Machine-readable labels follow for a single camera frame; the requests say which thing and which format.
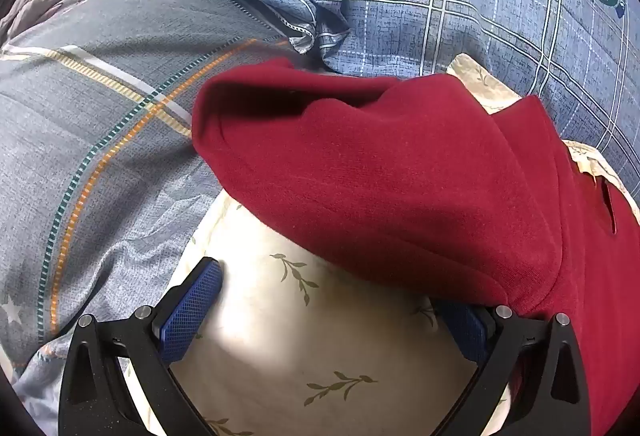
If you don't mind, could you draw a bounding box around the grey striped quilt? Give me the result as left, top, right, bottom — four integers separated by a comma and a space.
0, 0, 296, 436

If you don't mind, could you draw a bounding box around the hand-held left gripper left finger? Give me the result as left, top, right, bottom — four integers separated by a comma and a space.
57, 257, 223, 436

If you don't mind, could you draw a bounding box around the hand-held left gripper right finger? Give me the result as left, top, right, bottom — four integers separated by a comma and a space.
432, 302, 593, 436

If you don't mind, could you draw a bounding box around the red sweater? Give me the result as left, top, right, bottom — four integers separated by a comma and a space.
191, 57, 640, 436

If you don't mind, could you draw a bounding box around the cream leaf-print bedsheet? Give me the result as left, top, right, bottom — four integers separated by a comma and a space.
120, 53, 626, 436

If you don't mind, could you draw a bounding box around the blue plaid quilt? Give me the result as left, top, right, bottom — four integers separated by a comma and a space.
186, 0, 638, 217

